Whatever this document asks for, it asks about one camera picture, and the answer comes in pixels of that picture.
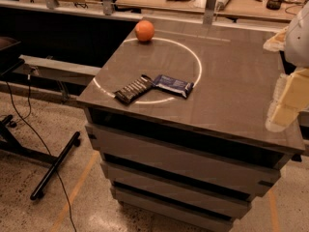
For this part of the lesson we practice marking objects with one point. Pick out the metal rail frame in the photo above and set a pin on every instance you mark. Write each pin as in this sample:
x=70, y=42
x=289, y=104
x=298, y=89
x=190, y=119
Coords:
x=57, y=70

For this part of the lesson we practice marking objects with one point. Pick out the black snack bar wrapper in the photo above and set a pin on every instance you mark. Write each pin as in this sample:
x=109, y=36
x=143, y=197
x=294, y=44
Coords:
x=134, y=89

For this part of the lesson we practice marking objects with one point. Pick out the black round container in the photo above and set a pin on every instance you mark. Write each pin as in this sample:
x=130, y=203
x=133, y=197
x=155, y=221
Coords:
x=274, y=4

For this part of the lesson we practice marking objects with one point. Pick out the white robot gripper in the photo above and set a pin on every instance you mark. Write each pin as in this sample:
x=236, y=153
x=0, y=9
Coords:
x=298, y=42

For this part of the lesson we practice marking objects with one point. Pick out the orange fruit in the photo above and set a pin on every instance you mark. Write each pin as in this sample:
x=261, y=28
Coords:
x=144, y=31

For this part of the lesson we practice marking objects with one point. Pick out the black wheeled stand base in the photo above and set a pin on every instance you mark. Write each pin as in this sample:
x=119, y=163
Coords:
x=10, y=144

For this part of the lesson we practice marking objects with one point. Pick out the grey drawer cabinet table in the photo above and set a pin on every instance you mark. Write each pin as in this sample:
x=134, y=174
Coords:
x=203, y=159

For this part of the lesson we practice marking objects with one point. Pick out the blue rxbar blueberry wrapper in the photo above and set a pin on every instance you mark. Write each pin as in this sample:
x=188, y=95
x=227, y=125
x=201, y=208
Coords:
x=173, y=85

